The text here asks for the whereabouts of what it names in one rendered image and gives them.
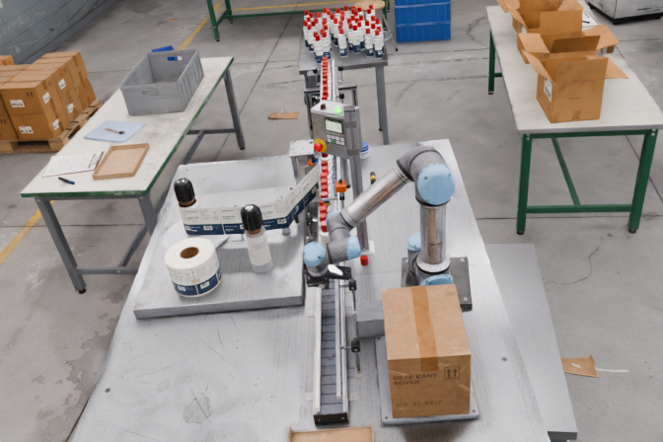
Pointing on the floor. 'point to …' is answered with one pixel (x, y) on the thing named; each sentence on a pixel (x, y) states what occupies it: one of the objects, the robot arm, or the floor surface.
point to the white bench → (164, 127)
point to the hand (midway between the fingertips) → (329, 283)
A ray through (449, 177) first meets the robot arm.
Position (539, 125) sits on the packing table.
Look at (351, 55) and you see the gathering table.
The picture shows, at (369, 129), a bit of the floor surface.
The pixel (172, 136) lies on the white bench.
